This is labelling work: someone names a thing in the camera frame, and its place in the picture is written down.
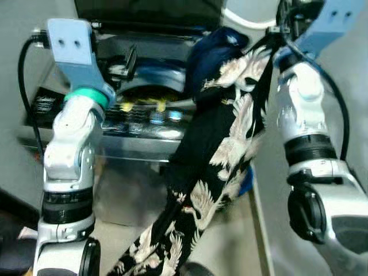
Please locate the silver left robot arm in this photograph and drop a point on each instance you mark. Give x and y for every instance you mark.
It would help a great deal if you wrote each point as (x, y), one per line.
(69, 149)

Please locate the grey top-load washing machine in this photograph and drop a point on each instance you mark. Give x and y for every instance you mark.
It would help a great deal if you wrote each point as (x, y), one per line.
(138, 123)

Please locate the black crane print garment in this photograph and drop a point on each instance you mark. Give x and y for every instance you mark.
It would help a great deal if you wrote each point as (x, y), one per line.
(207, 149)

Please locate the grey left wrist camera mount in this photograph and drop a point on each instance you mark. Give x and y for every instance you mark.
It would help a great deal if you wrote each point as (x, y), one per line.
(72, 49)

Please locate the grey right robot leg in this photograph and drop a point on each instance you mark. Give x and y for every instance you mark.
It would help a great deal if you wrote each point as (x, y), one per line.
(198, 270)

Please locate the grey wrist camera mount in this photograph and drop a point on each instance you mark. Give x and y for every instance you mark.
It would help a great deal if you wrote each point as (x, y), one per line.
(72, 49)
(336, 23)

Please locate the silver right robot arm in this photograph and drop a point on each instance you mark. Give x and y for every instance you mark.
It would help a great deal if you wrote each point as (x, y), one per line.
(307, 98)

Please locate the blue plastic container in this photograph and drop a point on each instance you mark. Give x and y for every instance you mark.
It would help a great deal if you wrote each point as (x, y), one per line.
(246, 181)

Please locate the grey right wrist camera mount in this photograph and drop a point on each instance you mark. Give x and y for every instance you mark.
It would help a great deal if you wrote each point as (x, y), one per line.
(336, 23)

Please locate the navy blue cloth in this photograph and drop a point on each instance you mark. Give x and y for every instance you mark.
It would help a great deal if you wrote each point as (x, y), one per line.
(213, 57)

